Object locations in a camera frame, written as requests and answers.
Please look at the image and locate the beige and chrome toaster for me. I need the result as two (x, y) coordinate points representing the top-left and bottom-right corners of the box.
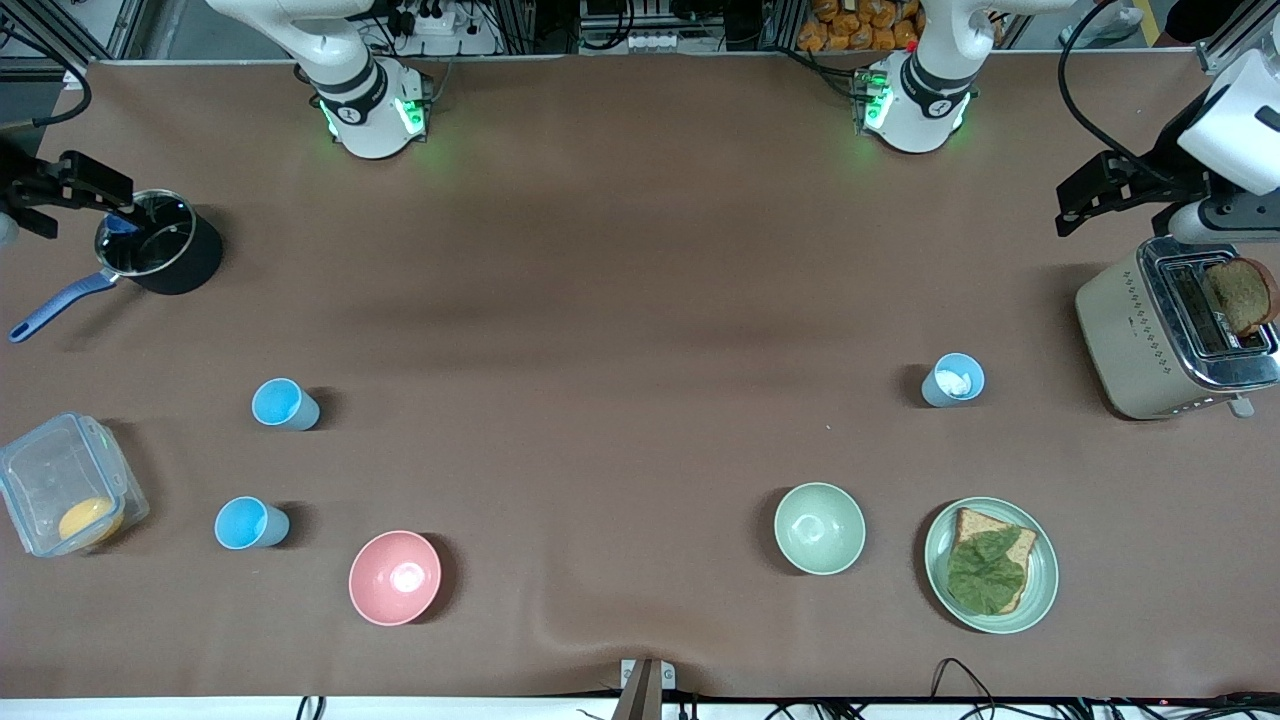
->
(1075, 236), (1280, 421)

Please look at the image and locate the brown toast slice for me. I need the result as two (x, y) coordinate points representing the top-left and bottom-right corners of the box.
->
(1205, 257), (1280, 338)

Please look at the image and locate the blue plastic cup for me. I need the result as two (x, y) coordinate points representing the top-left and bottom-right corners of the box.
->
(251, 377), (321, 432)
(921, 352), (986, 409)
(214, 496), (291, 551)

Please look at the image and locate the clear plastic storage container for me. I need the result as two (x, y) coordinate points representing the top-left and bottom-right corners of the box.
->
(0, 411), (151, 559)

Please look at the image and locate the bag of orange buns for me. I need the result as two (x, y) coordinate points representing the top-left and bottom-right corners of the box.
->
(796, 0), (923, 53)

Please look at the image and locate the orange fruit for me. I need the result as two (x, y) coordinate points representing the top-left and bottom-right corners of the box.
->
(57, 496), (127, 550)

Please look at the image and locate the bread slice under lettuce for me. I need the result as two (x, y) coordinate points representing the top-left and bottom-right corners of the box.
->
(950, 507), (1039, 616)

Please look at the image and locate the pale green plate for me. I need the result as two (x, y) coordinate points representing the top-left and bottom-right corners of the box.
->
(923, 496), (1060, 635)

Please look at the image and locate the green lettuce leaf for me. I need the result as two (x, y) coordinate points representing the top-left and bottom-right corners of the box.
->
(946, 526), (1027, 616)

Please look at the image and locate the pale green bowl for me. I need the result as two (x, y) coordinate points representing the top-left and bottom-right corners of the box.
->
(773, 482), (867, 577)

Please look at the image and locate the pink bowl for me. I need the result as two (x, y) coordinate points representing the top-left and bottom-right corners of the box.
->
(348, 530), (443, 628)

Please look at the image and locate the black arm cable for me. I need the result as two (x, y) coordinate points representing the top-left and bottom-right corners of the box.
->
(1057, 0), (1191, 189)

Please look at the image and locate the black curved cable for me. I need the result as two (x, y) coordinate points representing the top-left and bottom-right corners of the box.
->
(0, 68), (93, 131)

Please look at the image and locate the black pot with blue handle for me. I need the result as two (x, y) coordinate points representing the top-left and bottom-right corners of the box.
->
(9, 189), (224, 345)

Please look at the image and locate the black looped cable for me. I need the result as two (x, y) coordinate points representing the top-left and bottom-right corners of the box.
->
(930, 657), (1006, 720)

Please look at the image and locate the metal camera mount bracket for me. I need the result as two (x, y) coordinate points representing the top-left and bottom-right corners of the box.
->
(612, 657), (677, 720)

